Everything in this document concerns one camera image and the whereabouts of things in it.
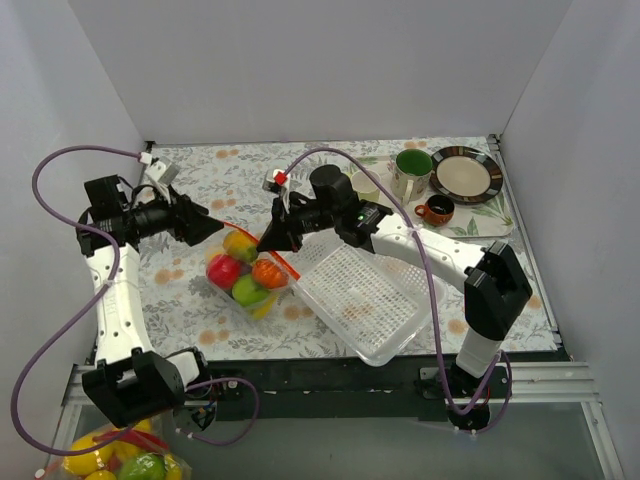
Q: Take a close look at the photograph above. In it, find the small brown cup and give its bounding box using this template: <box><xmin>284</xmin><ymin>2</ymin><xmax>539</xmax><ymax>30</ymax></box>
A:
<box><xmin>414</xmin><ymin>194</ymin><xmax>455</xmax><ymax>227</ymax></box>

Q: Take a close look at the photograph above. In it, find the striped rim plate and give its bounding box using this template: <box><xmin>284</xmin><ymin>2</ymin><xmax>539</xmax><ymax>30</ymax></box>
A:
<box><xmin>430</xmin><ymin>146</ymin><xmax>504</xmax><ymax>205</ymax></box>

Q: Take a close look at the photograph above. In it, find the zip bag of fake fruit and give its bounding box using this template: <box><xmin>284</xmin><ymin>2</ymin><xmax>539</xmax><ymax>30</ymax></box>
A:
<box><xmin>205</xmin><ymin>223</ymin><xmax>300</xmax><ymax>320</ymax></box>

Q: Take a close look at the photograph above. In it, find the aluminium front rail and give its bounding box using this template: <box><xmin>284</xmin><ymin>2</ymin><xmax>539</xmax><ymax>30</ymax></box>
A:
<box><xmin>61</xmin><ymin>361</ymin><xmax>601</xmax><ymax>407</ymax></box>

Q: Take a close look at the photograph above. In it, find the cream mug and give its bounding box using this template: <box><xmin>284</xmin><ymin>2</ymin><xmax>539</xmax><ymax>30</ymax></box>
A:
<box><xmin>350</xmin><ymin>170</ymin><xmax>381</xmax><ymax>202</ymax></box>

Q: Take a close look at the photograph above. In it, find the floral serving tray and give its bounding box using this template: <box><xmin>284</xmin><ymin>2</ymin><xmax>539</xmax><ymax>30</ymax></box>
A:
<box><xmin>348</xmin><ymin>146</ymin><xmax>514</xmax><ymax>239</ymax></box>

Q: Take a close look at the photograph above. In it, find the floral table mat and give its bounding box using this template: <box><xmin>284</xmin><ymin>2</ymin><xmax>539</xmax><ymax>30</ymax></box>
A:
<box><xmin>139</xmin><ymin>137</ymin><xmax>561</xmax><ymax>360</ymax></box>

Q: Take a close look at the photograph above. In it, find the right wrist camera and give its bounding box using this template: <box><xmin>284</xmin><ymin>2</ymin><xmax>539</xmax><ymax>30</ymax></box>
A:
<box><xmin>262</xmin><ymin>169</ymin><xmax>290</xmax><ymax>196</ymax></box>

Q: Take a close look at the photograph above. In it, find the purple cable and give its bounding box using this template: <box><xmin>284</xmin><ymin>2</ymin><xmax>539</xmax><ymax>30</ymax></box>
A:
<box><xmin>10</xmin><ymin>144</ymin><xmax>261</xmax><ymax>456</ymax></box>
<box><xmin>275</xmin><ymin>147</ymin><xmax>513</xmax><ymax>437</ymax></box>

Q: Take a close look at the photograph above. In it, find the green inside floral mug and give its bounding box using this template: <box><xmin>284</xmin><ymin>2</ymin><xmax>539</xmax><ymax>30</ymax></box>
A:
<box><xmin>391</xmin><ymin>149</ymin><xmax>433</xmax><ymax>205</ymax></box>

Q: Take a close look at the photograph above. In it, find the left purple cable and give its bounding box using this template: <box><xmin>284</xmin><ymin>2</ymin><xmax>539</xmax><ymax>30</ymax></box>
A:
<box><xmin>10</xmin><ymin>144</ymin><xmax>261</xmax><ymax>456</ymax></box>

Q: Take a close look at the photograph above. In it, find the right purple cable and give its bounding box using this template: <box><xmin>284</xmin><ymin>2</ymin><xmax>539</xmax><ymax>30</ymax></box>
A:
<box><xmin>275</xmin><ymin>147</ymin><xmax>513</xmax><ymax>437</ymax></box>

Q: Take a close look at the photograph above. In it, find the white plastic basket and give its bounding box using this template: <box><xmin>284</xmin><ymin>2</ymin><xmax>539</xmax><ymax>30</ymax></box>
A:
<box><xmin>284</xmin><ymin>231</ymin><xmax>432</xmax><ymax>367</ymax></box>

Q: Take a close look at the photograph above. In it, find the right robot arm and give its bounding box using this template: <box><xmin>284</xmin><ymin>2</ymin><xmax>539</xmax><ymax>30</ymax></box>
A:
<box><xmin>258</xmin><ymin>165</ymin><xmax>532</xmax><ymax>398</ymax></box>

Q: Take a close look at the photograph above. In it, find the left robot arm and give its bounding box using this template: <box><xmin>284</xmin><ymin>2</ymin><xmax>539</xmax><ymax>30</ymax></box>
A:
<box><xmin>76</xmin><ymin>175</ymin><xmax>224</xmax><ymax>428</ymax></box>

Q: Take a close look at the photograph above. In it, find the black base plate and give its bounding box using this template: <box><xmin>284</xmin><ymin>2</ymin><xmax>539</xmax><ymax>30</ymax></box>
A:
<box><xmin>89</xmin><ymin>344</ymin><xmax>571</xmax><ymax>424</ymax></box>

